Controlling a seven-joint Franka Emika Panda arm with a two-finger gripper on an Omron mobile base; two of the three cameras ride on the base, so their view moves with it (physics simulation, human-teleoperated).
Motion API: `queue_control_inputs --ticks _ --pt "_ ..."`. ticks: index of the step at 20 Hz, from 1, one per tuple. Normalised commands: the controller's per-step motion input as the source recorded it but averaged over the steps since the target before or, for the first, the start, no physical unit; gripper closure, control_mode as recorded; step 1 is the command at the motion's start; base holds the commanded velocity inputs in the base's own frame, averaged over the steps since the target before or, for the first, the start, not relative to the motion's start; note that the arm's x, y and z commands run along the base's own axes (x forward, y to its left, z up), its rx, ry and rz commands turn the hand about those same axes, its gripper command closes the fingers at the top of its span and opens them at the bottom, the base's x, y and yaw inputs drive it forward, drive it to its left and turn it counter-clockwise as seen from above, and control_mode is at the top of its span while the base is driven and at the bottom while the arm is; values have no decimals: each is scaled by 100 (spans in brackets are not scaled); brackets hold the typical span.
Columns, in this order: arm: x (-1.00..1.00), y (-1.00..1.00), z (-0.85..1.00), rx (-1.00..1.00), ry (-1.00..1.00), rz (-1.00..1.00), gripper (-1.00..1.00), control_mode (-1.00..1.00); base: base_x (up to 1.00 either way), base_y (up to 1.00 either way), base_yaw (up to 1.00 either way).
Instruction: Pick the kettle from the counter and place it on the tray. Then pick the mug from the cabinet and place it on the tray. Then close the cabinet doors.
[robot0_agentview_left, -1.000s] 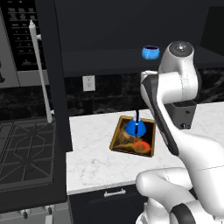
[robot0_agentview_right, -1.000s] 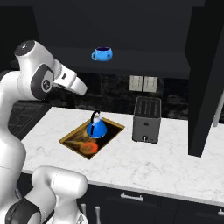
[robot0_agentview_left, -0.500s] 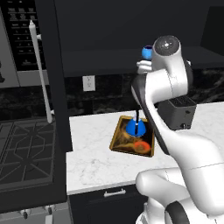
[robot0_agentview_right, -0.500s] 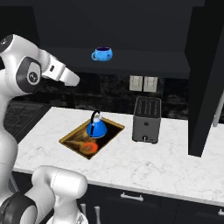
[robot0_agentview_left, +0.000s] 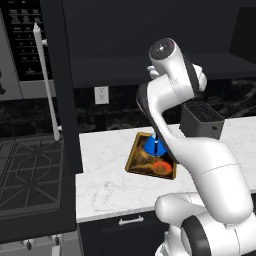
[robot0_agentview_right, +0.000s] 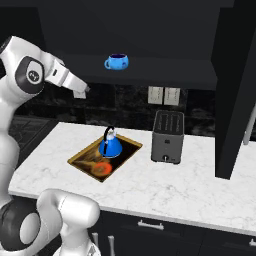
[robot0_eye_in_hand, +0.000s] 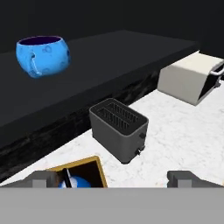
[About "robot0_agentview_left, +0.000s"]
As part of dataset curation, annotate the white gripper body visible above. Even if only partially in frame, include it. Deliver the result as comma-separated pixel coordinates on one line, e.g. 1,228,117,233
147,64,161,80

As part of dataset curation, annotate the blue kettle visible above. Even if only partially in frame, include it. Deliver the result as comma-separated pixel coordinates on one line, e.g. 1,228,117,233
143,132,168,158

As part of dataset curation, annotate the dark cabinet door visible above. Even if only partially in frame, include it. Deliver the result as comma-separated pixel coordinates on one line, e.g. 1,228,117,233
228,6,256,65
39,0,85,175

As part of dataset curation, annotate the brown patterned tray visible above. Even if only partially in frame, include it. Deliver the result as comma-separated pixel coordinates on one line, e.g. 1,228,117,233
124,131,178,181

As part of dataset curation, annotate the dark grey toaster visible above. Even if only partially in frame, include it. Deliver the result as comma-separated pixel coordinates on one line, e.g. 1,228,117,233
179,100,226,141

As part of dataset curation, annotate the black microwave oven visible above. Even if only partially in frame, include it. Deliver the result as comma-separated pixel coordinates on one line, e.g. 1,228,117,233
0,0,57,102

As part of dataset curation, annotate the black stove with hob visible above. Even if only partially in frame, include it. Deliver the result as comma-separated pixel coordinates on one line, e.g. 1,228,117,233
0,134,83,256

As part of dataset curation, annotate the dark drawer front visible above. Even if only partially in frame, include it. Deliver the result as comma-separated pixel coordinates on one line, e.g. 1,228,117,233
77,210,172,256

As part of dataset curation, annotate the grey stove knob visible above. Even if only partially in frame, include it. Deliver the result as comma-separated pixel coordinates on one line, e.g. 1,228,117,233
51,233,64,247
23,238,35,252

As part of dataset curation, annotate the dark wall cabinet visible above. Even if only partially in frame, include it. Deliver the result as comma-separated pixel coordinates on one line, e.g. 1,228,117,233
61,0,256,90

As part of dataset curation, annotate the white wall outlet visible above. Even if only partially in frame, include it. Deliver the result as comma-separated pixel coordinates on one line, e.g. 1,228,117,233
94,85,110,106

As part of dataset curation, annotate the white cabinet door handle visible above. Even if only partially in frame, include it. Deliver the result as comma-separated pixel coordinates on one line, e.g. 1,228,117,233
32,22,64,143

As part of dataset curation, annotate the white drawer handle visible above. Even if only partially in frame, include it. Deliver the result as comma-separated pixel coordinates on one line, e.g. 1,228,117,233
117,215,145,227

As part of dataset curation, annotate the white oven door handle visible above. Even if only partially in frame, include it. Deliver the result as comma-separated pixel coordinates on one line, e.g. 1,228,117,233
50,245,63,256

